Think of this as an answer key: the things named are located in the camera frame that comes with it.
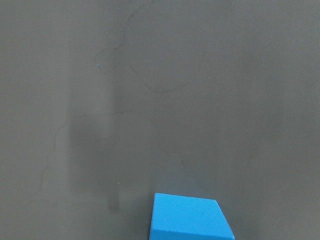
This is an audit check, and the blue block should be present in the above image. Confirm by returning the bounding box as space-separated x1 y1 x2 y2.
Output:
149 193 235 240

